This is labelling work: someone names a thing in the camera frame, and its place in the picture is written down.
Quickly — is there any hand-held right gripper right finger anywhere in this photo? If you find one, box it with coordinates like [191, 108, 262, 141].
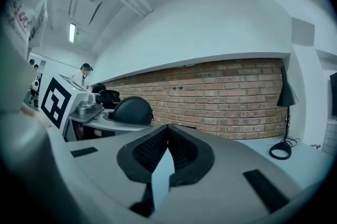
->
[167, 124, 215, 187]

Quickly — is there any person's left forearm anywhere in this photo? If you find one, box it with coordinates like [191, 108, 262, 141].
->
[21, 106, 51, 129]

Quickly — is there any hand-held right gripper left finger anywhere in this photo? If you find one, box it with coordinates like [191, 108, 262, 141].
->
[116, 125, 170, 218]

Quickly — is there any black glasses case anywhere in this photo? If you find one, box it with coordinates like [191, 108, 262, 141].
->
[107, 96, 155, 127]

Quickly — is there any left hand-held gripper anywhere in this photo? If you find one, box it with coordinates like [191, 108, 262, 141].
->
[38, 73, 156, 140]

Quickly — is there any black monitor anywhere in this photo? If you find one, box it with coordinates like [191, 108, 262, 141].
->
[329, 72, 337, 120]

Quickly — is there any black desk lamp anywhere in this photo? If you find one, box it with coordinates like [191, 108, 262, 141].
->
[268, 64, 300, 161]

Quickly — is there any black lamp cable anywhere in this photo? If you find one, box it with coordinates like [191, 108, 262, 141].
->
[283, 113, 301, 149]

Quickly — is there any black office chair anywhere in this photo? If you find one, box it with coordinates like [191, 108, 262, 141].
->
[91, 83, 122, 110]

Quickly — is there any long ceiling light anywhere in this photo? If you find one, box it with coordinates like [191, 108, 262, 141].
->
[68, 23, 77, 44]

